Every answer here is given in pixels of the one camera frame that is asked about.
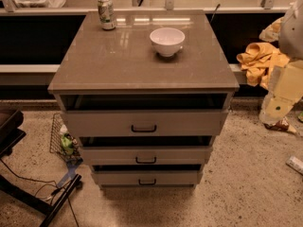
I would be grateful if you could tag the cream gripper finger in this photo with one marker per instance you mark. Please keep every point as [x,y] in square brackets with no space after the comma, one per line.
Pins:
[275,108]

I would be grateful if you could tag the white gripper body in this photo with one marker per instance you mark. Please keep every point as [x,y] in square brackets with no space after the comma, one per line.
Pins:
[293,35]

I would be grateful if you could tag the grey top drawer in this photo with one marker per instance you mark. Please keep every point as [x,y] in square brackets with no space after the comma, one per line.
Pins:
[144,123]

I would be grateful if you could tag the grey drawer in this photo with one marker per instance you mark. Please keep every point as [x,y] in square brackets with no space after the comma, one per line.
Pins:
[118,156]
[146,178]
[144,123]

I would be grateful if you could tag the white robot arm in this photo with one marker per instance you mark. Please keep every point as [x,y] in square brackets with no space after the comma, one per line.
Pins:
[291,33]

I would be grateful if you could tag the grey drawer cabinet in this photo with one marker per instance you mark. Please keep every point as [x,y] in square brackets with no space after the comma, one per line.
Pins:
[118,70]

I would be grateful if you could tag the grey bottom drawer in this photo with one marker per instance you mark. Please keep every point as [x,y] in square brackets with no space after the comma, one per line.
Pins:
[146,178]

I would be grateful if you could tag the grey middle drawer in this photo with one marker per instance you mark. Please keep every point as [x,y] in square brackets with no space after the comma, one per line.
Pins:
[118,156]

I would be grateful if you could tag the crumpled yellow cloth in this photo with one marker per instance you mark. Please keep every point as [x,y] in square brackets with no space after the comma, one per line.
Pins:
[259,59]

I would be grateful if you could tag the white box on floor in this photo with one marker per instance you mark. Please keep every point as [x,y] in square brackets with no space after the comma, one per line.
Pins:
[295,164]

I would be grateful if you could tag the white ceramic bowl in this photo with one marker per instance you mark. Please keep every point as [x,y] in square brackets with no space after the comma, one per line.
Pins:
[167,41]

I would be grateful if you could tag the green white soda can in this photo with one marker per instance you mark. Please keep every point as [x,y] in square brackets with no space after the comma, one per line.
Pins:
[106,14]

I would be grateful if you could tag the green bottle in basket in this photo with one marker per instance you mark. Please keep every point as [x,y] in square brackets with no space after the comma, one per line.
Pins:
[67,144]

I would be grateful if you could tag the blue tape on floor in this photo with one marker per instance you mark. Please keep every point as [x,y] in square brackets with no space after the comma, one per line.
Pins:
[70,174]

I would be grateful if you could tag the wire mesh basket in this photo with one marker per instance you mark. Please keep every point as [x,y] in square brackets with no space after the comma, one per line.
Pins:
[58,129]

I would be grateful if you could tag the black chair frame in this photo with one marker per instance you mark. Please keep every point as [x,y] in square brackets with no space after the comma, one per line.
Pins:
[32,168]

